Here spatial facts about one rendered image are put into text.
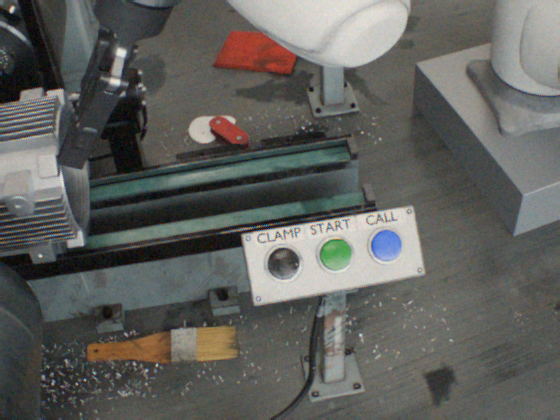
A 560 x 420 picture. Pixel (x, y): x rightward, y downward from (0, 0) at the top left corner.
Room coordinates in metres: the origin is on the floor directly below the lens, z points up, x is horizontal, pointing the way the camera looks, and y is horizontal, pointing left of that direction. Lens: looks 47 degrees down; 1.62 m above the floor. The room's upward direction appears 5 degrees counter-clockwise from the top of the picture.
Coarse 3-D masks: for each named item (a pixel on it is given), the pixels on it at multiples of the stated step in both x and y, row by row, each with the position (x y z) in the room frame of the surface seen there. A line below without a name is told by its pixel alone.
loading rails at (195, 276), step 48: (288, 144) 0.76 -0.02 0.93; (336, 144) 0.76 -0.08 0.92; (96, 192) 0.71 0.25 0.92; (144, 192) 0.70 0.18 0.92; (192, 192) 0.71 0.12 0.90; (240, 192) 0.71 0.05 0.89; (288, 192) 0.72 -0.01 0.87; (336, 192) 0.73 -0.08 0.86; (96, 240) 0.62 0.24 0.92; (144, 240) 0.61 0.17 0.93; (192, 240) 0.61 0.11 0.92; (240, 240) 0.61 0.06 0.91; (48, 288) 0.59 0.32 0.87; (96, 288) 0.59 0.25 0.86; (144, 288) 0.60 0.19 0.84; (192, 288) 0.61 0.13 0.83; (240, 288) 0.61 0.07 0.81
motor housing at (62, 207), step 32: (0, 128) 0.64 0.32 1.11; (32, 128) 0.64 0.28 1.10; (64, 128) 0.73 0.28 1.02; (0, 160) 0.61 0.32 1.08; (32, 160) 0.61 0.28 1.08; (0, 192) 0.58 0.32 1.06; (64, 192) 0.59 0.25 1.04; (0, 224) 0.57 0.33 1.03; (32, 224) 0.57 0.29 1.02; (64, 224) 0.57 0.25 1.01; (0, 256) 0.57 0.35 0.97
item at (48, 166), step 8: (64, 96) 0.72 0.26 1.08; (40, 160) 0.60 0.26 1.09; (48, 160) 0.60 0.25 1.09; (56, 160) 0.60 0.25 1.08; (88, 160) 0.74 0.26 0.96; (40, 168) 0.59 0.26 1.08; (48, 168) 0.59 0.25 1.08; (56, 168) 0.59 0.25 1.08; (88, 168) 0.72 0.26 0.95; (40, 176) 0.58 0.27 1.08; (48, 176) 0.58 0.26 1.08; (56, 176) 0.59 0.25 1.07; (88, 176) 0.71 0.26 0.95; (80, 232) 0.60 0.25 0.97; (80, 240) 0.59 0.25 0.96
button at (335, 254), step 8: (336, 240) 0.46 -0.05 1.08; (328, 248) 0.45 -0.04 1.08; (336, 248) 0.45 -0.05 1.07; (344, 248) 0.45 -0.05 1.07; (320, 256) 0.45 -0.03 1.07; (328, 256) 0.44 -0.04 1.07; (336, 256) 0.44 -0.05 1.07; (344, 256) 0.44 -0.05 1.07; (328, 264) 0.44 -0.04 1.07; (336, 264) 0.44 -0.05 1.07; (344, 264) 0.44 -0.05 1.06
